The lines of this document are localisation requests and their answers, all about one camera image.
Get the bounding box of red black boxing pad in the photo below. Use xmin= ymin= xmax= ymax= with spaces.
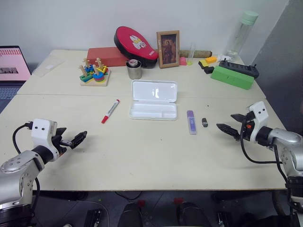
xmin=113 ymin=26 xmax=159 ymax=70

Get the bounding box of stainless steel cup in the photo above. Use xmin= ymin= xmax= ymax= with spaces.
xmin=125 ymin=59 xmax=143 ymax=80

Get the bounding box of red rectangular box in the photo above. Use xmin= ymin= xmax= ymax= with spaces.
xmin=86 ymin=46 xmax=130 ymax=68

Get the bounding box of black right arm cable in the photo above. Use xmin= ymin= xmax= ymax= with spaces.
xmin=240 ymin=129 xmax=284 ymax=164

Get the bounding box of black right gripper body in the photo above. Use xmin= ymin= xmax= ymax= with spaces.
xmin=239 ymin=111 xmax=256 ymax=143

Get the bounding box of purple glue stick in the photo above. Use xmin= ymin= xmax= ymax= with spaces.
xmin=187 ymin=110 xmax=198 ymax=136

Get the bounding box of clear tube with yellow liquid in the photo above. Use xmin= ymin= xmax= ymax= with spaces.
xmin=187 ymin=42 xmax=196 ymax=66

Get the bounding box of clear plastic sleeve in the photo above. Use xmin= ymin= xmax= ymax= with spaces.
xmin=31 ymin=59 xmax=66 ymax=78

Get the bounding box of laptop with pink screen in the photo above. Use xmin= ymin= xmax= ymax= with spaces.
xmin=0 ymin=45 xmax=32 ymax=114

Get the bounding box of brown rolled mat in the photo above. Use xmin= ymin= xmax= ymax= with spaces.
xmin=178 ymin=49 xmax=213 ymax=58

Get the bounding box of wooden shape stacking toy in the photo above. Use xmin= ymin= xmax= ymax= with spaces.
xmin=79 ymin=57 xmax=112 ymax=87

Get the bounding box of green rectangular box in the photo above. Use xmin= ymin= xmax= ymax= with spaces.
xmin=210 ymin=65 xmax=255 ymax=91

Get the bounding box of clear bottle with green lid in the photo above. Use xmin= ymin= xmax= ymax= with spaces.
xmin=225 ymin=9 xmax=259 ymax=60

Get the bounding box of wooden framed portrait picture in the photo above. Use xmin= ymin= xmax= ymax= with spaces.
xmin=156 ymin=30 xmax=181 ymax=69

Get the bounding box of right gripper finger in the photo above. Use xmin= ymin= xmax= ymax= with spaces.
xmin=230 ymin=113 xmax=249 ymax=123
xmin=216 ymin=123 xmax=241 ymax=141

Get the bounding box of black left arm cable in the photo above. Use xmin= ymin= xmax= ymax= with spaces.
xmin=12 ymin=121 xmax=34 ymax=155

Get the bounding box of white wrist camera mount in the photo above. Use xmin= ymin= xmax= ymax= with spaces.
xmin=248 ymin=101 xmax=269 ymax=144
xmin=30 ymin=118 xmax=59 ymax=162

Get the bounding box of black power strip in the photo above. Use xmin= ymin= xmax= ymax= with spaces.
xmin=218 ymin=60 xmax=259 ymax=79

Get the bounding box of red marker pen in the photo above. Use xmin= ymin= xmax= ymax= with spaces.
xmin=101 ymin=99 xmax=121 ymax=124

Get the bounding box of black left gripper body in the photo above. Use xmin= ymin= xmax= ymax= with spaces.
xmin=50 ymin=129 xmax=74 ymax=156

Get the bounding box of white open pencil case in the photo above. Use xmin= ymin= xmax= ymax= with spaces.
xmin=129 ymin=79 xmax=179 ymax=122

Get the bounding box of yellow black sponge block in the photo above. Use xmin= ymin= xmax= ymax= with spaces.
xmin=198 ymin=56 xmax=218 ymax=70

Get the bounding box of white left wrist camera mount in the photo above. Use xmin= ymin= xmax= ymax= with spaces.
xmin=30 ymin=118 xmax=59 ymax=162

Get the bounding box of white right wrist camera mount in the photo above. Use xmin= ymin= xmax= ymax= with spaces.
xmin=248 ymin=101 xmax=269 ymax=144

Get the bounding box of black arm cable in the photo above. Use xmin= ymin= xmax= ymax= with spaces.
xmin=12 ymin=121 xmax=34 ymax=155
xmin=240 ymin=129 xmax=284 ymax=164

